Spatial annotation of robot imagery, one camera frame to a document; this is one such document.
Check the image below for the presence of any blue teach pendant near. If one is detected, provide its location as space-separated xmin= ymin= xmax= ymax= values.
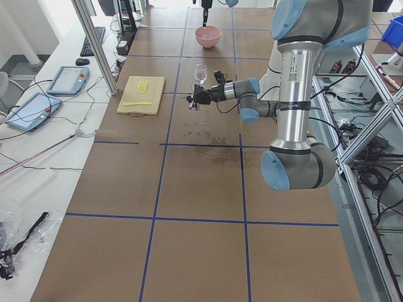
xmin=4 ymin=92 xmax=62 ymax=131

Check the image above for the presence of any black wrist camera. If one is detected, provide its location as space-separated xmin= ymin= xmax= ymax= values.
xmin=213 ymin=70 xmax=227 ymax=85

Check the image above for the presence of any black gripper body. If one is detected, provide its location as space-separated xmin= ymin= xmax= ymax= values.
xmin=201 ymin=0 xmax=213 ymax=9
xmin=207 ymin=85 xmax=225 ymax=103

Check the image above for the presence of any black keyboard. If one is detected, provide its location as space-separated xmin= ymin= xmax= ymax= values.
xmin=79 ymin=26 xmax=107 ymax=57

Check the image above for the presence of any blue storage bin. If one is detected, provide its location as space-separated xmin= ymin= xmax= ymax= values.
xmin=382 ymin=15 xmax=403 ymax=47

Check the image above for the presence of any steel double jigger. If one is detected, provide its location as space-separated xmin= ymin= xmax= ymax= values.
xmin=186 ymin=84 xmax=201 ymax=111

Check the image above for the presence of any clear wine glass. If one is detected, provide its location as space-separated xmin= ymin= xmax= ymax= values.
xmin=195 ymin=64 xmax=207 ymax=85

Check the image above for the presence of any black computer mouse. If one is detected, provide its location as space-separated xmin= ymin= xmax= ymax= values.
xmin=75 ymin=58 xmax=90 ymax=66

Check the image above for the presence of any blue teach pendant far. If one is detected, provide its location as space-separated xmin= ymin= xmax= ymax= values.
xmin=47 ymin=66 xmax=89 ymax=96

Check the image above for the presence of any pile of ice cubes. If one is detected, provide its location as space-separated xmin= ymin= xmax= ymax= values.
xmin=201 ymin=33 xmax=216 ymax=40

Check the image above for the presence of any bamboo cutting board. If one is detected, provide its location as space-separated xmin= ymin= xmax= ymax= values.
xmin=116 ymin=76 xmax=165 ymax=115

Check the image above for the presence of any blue teach pendant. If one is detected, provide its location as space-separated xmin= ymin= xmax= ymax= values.
xmin=47 ymin=66 xmax=89 ymax=96
xmin=4 ymin=92 xmax=62 ymax=131

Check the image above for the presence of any aluminium frame post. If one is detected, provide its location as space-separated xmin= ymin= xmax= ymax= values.
xmin=71 ymin=0 xmax=118 ymax=96

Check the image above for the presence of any black power box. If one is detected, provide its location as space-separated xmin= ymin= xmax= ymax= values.
xmin=116 ymin=40 xmax=129 ymax=56

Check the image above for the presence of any yellow plastic knife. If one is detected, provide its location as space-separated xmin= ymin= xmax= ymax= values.
xmin=122 ymin=101 xmax=153 ymax=106

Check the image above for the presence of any pink bowl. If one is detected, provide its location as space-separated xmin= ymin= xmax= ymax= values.
xmin=195 ymin=26 xmax=222 ymax=48

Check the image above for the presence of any clear plastic bag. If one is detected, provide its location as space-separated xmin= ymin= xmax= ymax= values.
xmin=1 ymin=207 xmax=64 ymax=252

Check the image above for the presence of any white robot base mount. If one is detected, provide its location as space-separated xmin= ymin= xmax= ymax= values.
xmin=259 ymin=42 xmax=282 ymax=92

